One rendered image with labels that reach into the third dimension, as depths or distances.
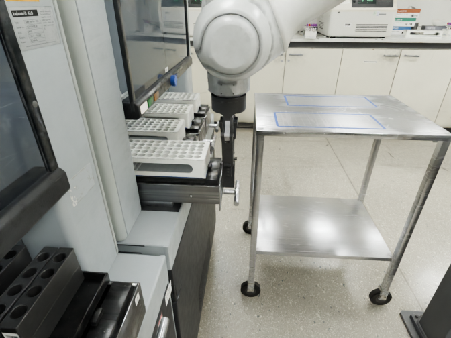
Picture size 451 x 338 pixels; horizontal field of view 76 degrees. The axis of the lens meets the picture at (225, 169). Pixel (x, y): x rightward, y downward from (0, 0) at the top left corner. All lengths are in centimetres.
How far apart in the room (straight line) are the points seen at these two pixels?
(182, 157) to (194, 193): 9
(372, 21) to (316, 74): 61
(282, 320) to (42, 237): 110
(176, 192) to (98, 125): 25
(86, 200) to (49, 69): 19
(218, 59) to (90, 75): 21
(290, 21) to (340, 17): 258
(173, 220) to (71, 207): 28
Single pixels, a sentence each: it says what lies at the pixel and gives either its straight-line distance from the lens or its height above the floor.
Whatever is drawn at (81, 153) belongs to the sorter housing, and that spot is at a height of 98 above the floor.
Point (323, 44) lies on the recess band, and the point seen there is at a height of 84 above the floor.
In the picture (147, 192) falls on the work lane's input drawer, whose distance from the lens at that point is 71.
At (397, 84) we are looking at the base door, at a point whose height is 50.
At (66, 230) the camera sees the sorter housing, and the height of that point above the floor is 89.
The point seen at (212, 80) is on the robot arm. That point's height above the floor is 103.
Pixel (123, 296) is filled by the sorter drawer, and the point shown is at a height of 82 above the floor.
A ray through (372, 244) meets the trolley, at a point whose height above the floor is 28.
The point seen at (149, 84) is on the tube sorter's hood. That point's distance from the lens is 72.
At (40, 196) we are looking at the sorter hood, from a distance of 37.
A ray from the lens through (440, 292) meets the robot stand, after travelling 139.
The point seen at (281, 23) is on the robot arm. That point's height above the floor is 114.
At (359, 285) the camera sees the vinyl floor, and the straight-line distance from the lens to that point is 162.
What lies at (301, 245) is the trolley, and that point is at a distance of 130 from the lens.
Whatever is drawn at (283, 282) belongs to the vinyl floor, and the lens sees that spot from 153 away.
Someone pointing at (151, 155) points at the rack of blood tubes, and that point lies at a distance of 70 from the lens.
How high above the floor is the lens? 117
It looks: 30 degrees down
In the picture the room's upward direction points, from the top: straight up
